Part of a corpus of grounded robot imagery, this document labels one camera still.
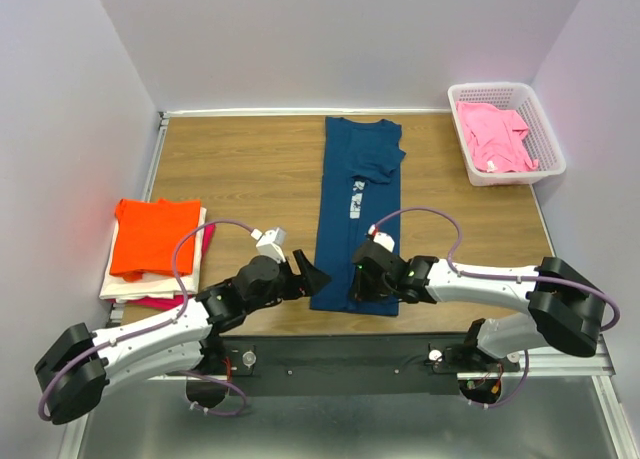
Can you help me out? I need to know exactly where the purple cable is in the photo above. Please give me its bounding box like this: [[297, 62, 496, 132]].
[[37, 219, 256, 424], [369, 206, 622, 409]]

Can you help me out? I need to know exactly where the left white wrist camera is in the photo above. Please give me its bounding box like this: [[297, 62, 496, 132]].
[[250, 227, 286, 263]]

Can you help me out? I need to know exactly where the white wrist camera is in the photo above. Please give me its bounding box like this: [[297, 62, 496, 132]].
[[250, 227, 286, 263], [367, 224, 396, 253]]

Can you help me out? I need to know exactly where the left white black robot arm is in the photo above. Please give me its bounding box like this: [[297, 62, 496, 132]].
[[35, 250, 331, 425]]

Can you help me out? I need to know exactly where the orange folded t-shirt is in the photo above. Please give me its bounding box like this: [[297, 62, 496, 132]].
[[109, 199, 201, 282]]

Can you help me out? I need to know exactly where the magenta folded t-shirt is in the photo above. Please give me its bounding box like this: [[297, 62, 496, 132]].
[[133, 225, 215, 311]]

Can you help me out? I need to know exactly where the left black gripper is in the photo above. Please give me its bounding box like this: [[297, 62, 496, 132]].
[[245, 250, 331, 315]]

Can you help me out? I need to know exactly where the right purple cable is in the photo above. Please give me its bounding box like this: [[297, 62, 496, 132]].
[[369, 206, 622, 409]]

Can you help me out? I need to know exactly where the white plastic laundry basket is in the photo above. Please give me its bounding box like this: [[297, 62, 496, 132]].
[[447, 82, 566, 187]]

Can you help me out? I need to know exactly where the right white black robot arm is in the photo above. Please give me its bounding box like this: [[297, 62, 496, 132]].
[[351, 239, 606, 372]]

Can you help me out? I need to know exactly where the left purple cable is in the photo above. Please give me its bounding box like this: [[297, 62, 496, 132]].
[[37, 219, 256, 424]]

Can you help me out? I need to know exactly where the black mounting base plate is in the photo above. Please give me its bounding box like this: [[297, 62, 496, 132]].
[[196, 333, 520, 400]]

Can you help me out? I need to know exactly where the aluminium extrusion rail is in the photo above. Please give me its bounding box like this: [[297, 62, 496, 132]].
[[457, 334, 615, 380]]

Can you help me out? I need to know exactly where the pink t-shirt in basket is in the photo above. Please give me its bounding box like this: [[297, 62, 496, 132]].
[[456, 101, 539, 173]]

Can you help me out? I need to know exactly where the navy blue printed t-shirt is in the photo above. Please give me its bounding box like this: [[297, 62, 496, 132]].
[[310, 117, 405, 317]]

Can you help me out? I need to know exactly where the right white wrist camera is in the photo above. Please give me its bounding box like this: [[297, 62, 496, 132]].
[[367, 224, 396, 253]]

